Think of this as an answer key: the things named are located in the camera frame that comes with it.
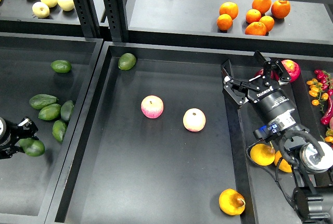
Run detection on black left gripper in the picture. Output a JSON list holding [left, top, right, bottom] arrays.
[[0, 117, 39, 159]]

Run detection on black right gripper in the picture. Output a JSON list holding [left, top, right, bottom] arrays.
[[221, 51, 296, 130]]

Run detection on dark green avocado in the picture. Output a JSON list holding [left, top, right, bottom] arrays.
[[19, 138, 45, 157]]

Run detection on yellow pear brown spot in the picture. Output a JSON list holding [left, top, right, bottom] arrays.
[[219, 189, 246, 216]]

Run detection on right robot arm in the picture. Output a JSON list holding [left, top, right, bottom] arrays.
[[221, 51, 332, 223]]

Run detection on green avocado pile bottom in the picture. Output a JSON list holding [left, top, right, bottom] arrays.
[[52, 120, 67, 143]]

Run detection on green avocado pile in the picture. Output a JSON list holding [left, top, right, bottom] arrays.
[[29, 94, 58, 109], [39, 103, 61, 121], [52, 120, 67, 143]]

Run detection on green avocado pile top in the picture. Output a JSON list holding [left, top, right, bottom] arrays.
[[29, 94, 58, 109]]

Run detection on green avocado pile middle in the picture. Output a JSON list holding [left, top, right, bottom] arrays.
[[39, 103, 61, 121]]

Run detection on dark avocado pile right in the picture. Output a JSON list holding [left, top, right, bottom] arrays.
[[60, 100, 74, 122]]

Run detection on yellow pear left of row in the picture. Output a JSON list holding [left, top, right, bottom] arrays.
[[250, 144, 275, 166]]

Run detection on yellow pear of row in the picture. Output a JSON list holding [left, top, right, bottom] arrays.
[[250, 144, 275, 166], [273, 150, 292, 173]]

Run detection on green avocado upper left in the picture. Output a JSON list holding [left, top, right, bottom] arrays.
[[50, 59, 72, 73]]

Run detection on yellow pear middle of row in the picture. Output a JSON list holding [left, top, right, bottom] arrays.
[[273, 150, 292, 173]]

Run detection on green avocado in centre tray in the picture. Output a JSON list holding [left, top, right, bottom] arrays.
[[118, 53, 136, 70]]

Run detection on dark red apple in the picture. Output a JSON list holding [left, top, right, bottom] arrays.
[[254, 68, 275, 80]]

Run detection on bright red apple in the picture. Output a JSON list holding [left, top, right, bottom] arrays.
[[281, 59, 301, 82]]

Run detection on orange front bottom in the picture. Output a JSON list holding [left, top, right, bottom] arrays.
[[245, 22, 267, 36]]

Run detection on orange lower right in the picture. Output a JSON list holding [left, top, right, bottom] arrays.
[[259, 16, 275, 33]]

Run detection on orange far left bottom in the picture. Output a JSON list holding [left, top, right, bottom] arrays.
[[216, 14, 233, 31]]

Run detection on small orange centre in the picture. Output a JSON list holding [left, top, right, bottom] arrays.
[[246, 9, 262, 24]]

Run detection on cherry tomato bunch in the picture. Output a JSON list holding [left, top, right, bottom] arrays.
[[306, 69, 332, 106]]

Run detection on orange far left top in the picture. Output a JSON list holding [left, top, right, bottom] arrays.
[[219, 2, 239, 20]]

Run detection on pale pink apple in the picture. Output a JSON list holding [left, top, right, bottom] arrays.
[[183, 108, 206, 132]]

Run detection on orange top centre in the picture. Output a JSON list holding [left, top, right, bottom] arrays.
[[252, 0, 272, 15]]

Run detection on orange top right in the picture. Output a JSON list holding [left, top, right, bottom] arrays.
[[271, 0, 291, 19]]

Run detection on red chili pepper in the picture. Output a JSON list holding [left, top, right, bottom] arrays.
[[321, 96, 332, 126]]

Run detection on pink red apple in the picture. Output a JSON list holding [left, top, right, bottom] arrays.
[[140, 95, 164, 119]]

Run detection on black tray divider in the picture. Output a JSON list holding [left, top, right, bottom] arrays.
[[221, 60, 258, 223]]

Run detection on black centre tray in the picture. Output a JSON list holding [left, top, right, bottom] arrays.
[[44, 41, 333, 224]]

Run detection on pale yellow apple front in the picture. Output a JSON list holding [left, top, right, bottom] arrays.
[[32, 2, 50, 18]]

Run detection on pale yellow apple right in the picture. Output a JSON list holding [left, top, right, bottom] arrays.
[[57, 0, 74, 11]]

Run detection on black shelf upright posts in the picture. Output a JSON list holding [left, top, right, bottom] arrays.
[[73, 0, 130, 42]]

